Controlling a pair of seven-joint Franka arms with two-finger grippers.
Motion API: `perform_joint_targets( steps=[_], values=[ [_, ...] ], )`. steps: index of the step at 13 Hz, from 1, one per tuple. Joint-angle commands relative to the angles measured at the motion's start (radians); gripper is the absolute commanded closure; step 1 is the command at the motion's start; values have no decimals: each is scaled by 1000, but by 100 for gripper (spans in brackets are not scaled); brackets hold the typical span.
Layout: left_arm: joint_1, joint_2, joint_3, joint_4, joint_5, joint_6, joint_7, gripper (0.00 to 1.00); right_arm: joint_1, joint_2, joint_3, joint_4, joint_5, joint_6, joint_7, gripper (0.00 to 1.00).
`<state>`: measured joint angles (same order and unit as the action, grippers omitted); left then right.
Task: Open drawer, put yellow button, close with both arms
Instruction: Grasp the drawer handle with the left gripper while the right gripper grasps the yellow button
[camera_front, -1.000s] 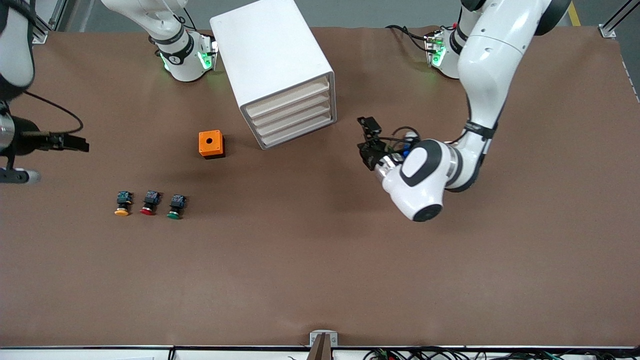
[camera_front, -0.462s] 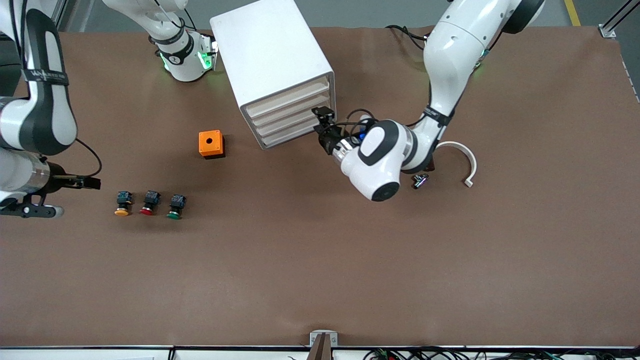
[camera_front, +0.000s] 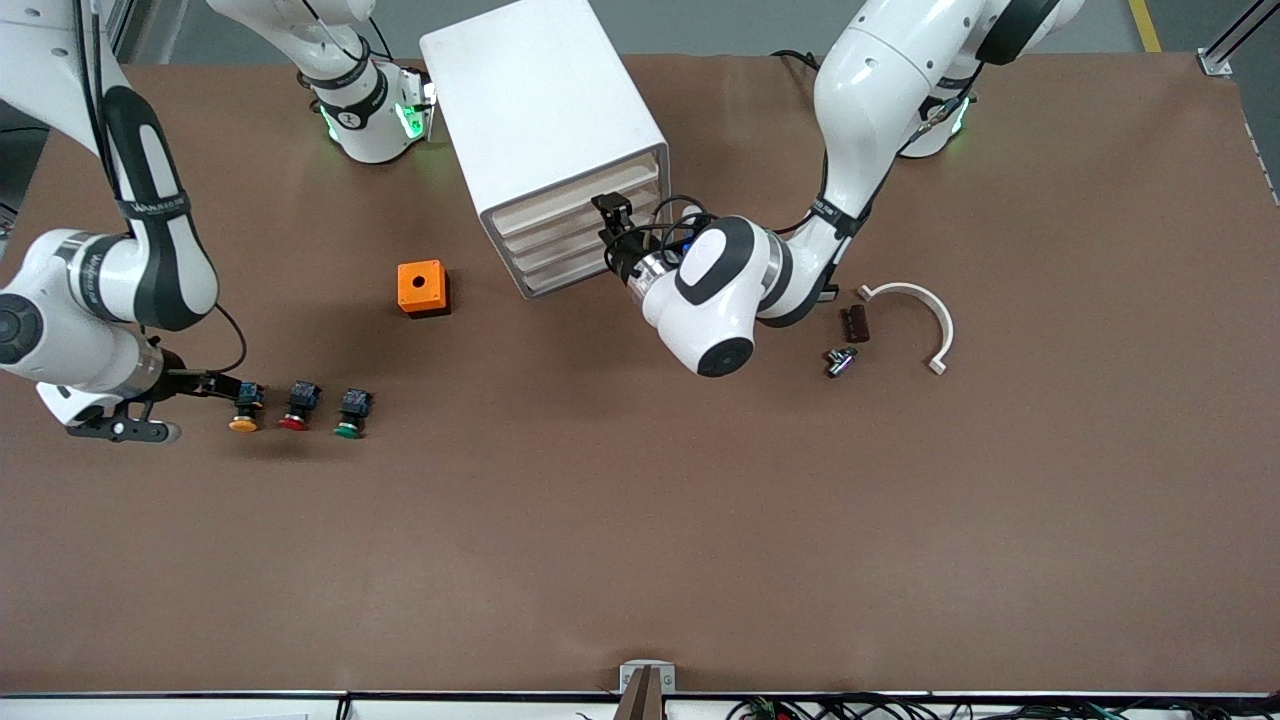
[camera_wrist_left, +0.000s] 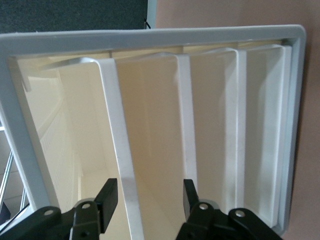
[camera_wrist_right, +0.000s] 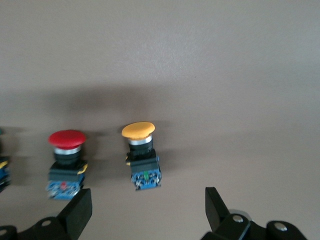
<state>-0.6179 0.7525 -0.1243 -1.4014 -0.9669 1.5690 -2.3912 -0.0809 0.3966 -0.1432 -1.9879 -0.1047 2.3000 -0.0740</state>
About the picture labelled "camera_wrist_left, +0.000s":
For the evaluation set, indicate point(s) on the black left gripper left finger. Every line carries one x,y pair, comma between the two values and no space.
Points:
85,220

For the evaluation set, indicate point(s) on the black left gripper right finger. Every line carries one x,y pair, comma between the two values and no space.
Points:
205,225

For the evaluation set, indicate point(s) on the aluminium frame profile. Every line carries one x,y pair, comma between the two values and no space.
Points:
7,167

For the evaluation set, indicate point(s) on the white drawer cabinet housing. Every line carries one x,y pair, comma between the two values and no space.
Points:
150,37

